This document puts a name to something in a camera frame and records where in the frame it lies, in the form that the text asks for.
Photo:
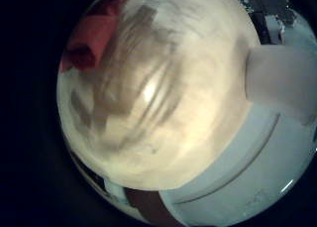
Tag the orange button-up shirt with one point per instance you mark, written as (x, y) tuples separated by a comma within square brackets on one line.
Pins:
[(89, 38)]

